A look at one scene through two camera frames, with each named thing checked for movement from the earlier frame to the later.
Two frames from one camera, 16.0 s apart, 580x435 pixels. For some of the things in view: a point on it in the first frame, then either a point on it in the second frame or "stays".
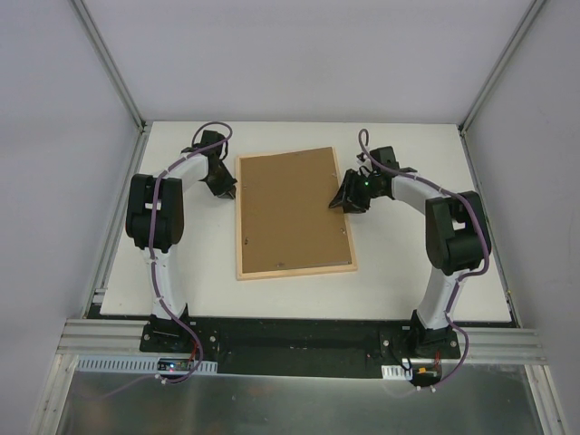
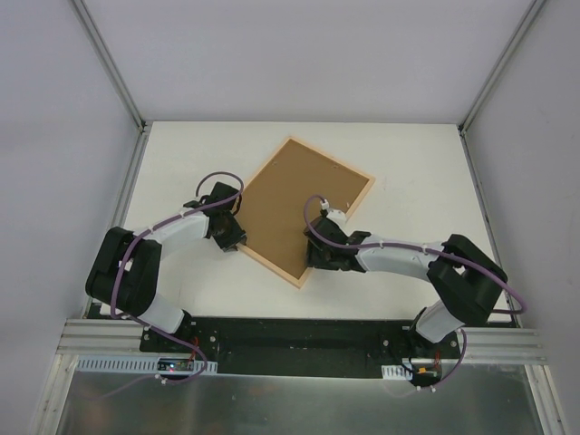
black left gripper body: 219,178 → 231,238
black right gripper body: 354,190 → 315,256
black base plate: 304,346 stays
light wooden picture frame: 289,272 → 294,280
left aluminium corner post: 108,61 stays
